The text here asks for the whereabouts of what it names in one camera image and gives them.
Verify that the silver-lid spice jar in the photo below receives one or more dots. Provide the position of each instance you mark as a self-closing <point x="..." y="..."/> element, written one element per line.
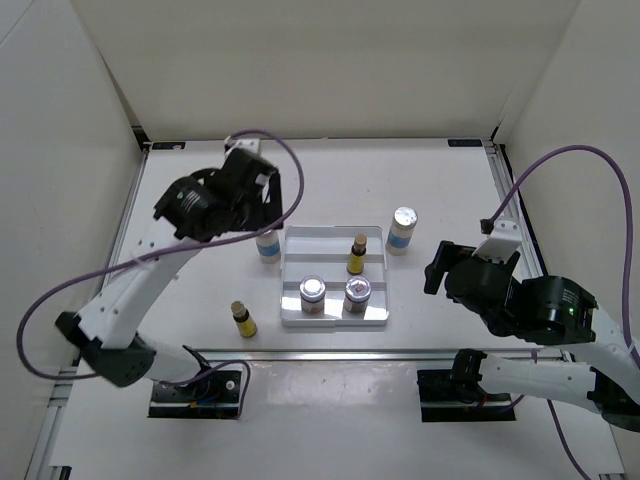
<point x="312" y="294"/>

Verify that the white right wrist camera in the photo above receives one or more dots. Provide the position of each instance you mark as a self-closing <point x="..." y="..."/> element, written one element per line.
<point x="503" y="238"/>

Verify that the blue-label salt shaker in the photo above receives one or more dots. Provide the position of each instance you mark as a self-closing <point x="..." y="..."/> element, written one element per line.
<point x="404" y="221"/>
<point x="268" y="247"/>

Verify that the yellow-label small bottle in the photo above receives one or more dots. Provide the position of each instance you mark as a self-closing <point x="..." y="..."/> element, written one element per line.
<point x="356" y="260"/>
<point x="244" y="322"/>

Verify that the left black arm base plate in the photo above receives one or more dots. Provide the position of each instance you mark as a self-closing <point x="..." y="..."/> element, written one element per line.
<point x="220" y="395"/>

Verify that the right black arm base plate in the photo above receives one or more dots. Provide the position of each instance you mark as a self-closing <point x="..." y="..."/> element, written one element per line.
<point x="442" y="401"/>

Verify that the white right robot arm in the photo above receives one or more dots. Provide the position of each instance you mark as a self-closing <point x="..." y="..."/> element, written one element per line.
<point x="548" y="311"/>

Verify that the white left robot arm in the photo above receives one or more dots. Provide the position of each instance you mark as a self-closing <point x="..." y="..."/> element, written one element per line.
<point x="105" y="330"/>

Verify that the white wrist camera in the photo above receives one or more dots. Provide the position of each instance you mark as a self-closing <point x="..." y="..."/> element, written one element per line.
<point x="503" y="238"/>
<point x="252" y="145"/>

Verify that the white divided plastic tray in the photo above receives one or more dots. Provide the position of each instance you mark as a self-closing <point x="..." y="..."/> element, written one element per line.
<point x="324" y="251"/>

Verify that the red-logo-lid spice jar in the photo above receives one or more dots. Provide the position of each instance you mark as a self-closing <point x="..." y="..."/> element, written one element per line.
<point x="357" y="293"/>

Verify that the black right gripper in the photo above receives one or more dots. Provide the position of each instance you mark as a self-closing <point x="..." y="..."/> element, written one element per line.
<point x="447" y="253"/>

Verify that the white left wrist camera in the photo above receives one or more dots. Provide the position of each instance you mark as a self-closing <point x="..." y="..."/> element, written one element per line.
<point x="252" y="145"/>

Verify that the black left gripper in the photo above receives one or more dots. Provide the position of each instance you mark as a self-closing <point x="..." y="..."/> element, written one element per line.
<point x="269" y="211"/>

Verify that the aluminium table frame rail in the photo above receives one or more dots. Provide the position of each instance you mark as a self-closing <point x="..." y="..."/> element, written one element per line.
<point x="328" y="355"/>

